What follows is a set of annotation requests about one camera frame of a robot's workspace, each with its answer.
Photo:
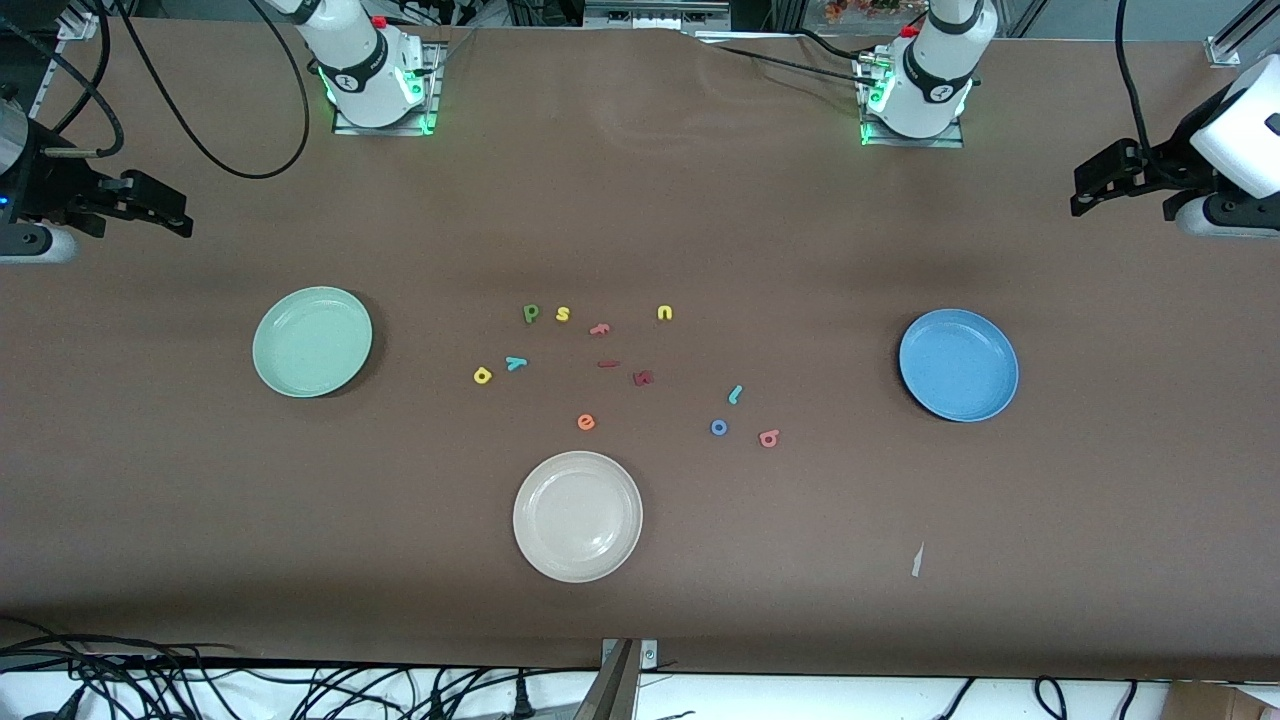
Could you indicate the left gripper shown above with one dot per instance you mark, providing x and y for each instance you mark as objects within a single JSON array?
[{"x": 1163, "y": 166}]

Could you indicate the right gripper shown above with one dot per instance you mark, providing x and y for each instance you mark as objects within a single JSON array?
[{"x": 50, "y": 188}]

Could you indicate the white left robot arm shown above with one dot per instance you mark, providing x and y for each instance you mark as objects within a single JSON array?
[{"x": 935, "y": 80}]

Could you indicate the pale green round plate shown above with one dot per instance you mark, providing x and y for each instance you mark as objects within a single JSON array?
[{"x": 312, "y": 342}]

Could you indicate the blue round plate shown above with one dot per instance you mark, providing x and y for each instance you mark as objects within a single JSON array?
[{"x": 958, "y": 365}]

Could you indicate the orange artificial flowers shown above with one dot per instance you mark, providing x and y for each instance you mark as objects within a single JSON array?
[{"x": 870, "y": 8}]

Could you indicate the white paper scrap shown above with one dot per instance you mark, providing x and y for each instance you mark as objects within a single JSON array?
[{"x": 917, "y": 562}]

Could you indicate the cream white round plate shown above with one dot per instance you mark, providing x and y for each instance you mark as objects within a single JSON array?
[{"x": 577, "y": 517}]

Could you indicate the brown cardboard box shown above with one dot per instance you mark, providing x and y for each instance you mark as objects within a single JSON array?
[{"x": 1220, "y": 703}]

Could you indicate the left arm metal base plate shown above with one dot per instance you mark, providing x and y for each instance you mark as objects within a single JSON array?
[{"x": 950, "y": 140}]

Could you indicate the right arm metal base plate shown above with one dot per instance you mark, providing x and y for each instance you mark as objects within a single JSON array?
[{"x": 385, "y": 128}]

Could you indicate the grey metal frame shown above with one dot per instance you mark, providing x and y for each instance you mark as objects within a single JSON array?
[{"x": 655, "y": 12}]

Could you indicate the grey metal table bracket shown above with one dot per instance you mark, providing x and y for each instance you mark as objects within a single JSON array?
[{"x": 648, "y": 655}]

